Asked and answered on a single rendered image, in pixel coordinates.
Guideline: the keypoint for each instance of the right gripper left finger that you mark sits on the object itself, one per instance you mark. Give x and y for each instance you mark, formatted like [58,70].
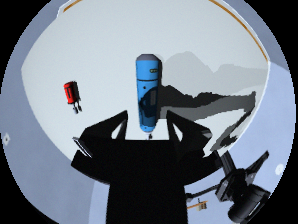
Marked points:
[106,127]

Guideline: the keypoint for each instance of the red-handled nut driver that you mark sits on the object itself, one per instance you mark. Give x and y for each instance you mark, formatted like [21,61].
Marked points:
[70,94]

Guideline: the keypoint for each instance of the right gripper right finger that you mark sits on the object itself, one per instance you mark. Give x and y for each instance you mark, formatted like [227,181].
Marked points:
[194,135]

